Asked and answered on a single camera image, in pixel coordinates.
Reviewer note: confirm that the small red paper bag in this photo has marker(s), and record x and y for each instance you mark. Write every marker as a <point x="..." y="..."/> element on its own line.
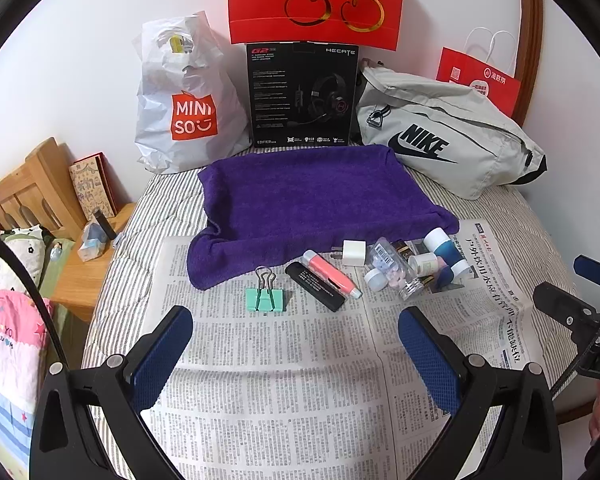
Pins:
<point x="499" y="86"/>

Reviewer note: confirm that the small tissue pack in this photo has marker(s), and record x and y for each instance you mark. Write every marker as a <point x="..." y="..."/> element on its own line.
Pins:
<point x="94" y="242"/>

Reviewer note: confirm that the wooden door frame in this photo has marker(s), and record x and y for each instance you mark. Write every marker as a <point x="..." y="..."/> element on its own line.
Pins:
<point x="528" y="54"/>

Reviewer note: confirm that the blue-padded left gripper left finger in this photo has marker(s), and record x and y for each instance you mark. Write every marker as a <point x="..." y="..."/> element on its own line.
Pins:
<point x="151" y="361"/>

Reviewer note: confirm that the grey Nike waist bag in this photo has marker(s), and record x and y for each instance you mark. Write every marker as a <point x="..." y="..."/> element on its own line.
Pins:
<point x="450" y="133"/>

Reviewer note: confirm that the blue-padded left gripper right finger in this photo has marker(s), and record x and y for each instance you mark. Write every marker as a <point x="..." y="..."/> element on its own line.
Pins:
<point x="437" y="359"/>

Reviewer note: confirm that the purple towel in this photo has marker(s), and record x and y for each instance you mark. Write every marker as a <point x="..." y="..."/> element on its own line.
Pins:
<point x="269" y="208"/>

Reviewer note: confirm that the black gold Grand Reserve lighter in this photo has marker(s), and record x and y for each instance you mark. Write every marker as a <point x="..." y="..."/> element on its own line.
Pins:
<point x="407" y="252"/>

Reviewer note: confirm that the striped bed sheet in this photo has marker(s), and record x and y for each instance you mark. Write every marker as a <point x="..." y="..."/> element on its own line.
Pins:
<point x="490" y="312"/>

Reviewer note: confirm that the newspaper sheet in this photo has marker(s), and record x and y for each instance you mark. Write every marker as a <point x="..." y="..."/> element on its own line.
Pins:
<point x="304" y="393"/>

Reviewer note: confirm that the pink white pen-shaped tube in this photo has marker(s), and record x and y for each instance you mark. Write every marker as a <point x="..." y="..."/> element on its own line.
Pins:
<point x="317" y="264"/>

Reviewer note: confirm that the white Miniso plastic bag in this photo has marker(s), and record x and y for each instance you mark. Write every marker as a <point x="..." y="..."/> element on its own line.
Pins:
<point x="188" y="111"/>

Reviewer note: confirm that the wooden nightstand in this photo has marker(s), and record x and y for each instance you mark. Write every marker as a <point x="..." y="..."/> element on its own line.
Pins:
<point x="80" y="283"/>

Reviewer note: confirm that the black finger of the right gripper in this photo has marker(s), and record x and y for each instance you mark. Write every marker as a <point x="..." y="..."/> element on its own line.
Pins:
<point x="564" y="308"/>

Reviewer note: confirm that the patterned book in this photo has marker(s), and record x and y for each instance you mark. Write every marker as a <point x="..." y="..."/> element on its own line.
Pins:
<point x="90" y="183"/>

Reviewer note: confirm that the large red gift bag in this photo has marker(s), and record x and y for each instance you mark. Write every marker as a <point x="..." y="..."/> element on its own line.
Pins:
<point x="367" y="23"/>

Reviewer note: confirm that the black rectangular lighter stick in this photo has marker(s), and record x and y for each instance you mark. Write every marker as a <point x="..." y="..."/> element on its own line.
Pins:
<point x="324" y="293"/>

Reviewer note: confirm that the white USB wall charger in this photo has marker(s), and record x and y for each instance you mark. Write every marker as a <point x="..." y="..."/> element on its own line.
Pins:
<point x="351" y="253"/>

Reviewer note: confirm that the black headset box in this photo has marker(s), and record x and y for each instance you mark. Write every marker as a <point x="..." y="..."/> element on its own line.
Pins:
<point x="301" y="93"/>

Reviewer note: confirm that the blue white cylindrical bottle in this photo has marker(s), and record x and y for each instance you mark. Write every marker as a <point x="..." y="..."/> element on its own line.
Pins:
<point x="438" y="242"/>

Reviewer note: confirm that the small white round plug light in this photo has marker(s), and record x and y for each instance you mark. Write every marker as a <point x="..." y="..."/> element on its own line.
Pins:
<point x="376" y="280"/>

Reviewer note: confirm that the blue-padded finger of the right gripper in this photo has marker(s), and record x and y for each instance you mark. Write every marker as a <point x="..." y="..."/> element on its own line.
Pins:
<point x="587" y="268"/>

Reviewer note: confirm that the small white green-label jar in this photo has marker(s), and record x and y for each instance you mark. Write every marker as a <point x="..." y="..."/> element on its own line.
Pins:
<point x="428" y="264"/>

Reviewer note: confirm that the clear candy bottle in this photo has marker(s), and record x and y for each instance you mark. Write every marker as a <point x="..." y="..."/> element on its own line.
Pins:
<point x="401" y="277"/>

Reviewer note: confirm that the mint green binder clip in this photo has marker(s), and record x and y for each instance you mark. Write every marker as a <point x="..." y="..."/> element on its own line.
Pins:
<point x="265" y="297"/>

